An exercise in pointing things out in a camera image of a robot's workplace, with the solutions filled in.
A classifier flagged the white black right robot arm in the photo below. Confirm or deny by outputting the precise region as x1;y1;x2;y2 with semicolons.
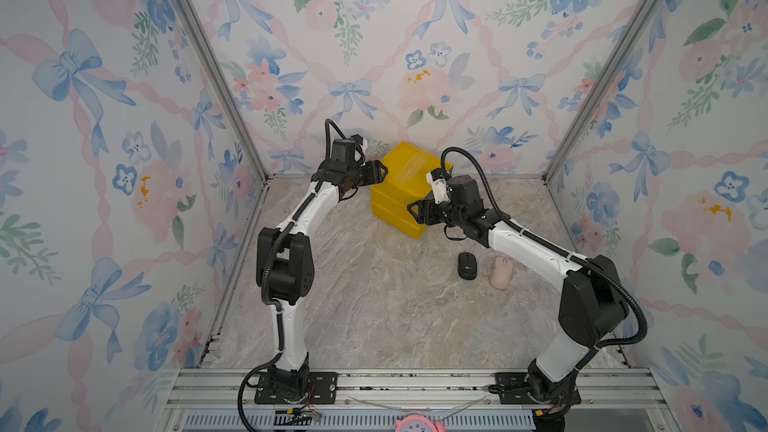
407;197;629;403

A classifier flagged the black corrugated left cable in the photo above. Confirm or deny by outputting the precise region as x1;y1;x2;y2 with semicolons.
236;118;361;432

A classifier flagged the black computer mouse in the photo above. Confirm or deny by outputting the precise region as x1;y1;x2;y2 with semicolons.
457;252;478;281

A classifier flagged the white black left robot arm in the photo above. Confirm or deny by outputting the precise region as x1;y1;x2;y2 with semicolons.
256;160;388;403

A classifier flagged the aluminium corner frame post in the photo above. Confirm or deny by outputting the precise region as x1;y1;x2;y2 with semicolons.
542;0;662;186
171;0;268;186

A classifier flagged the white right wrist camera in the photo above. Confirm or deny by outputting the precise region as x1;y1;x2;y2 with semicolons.
426;168;450;204

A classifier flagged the black corrugated cable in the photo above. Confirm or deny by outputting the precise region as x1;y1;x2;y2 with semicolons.
236;118;361;432
439;146;649;349

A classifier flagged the pink computer mouse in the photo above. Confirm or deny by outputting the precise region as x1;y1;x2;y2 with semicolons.
489;256;516;291

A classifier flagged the aluminium corner frame post right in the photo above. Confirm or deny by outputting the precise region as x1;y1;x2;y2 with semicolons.
542;0;662;186

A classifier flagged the aluminium corner frame post left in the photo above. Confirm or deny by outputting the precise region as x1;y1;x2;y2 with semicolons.
171;0;268;186

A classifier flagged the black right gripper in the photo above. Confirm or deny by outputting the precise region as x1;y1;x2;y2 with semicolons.
407;196;466;229

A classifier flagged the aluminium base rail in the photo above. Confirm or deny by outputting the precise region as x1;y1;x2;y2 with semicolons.
154;369;681;431

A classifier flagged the pink round clock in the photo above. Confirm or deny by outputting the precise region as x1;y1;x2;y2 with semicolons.
395;415;446;432

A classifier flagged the yellow plastic drawer cabinet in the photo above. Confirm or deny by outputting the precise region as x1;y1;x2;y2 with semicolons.
371;142;440;239

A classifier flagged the black corrugated right cable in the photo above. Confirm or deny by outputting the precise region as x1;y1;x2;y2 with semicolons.
439;146;649;349

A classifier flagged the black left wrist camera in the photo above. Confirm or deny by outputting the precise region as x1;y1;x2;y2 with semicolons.
330;134;365;170

